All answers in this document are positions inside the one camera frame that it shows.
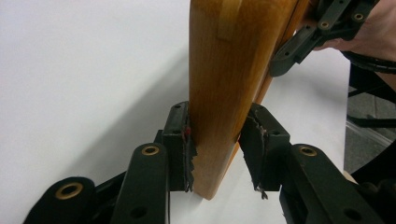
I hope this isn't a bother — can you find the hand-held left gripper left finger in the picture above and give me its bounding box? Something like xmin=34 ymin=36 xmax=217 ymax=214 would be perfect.
xmin=154 ymin=100 xmax=198 ymax=193

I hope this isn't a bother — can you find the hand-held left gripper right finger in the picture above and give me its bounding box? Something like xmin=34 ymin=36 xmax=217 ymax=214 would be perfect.
xmin=237 ymin=103 xmax=292 ymax=201

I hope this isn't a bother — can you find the black metal stand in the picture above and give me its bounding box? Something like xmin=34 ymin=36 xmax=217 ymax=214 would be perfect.
xmin=346 ymin=63 xmax=396 ymax=129

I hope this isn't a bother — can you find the white table sheet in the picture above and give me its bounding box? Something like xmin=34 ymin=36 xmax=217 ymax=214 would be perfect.
xmin=0 ymin=0 xmax=352 ymax=224

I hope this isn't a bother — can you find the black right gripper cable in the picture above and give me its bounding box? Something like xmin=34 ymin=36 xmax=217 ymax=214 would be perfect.
xmin=340 ymin=50 xmax=396 ymax=76

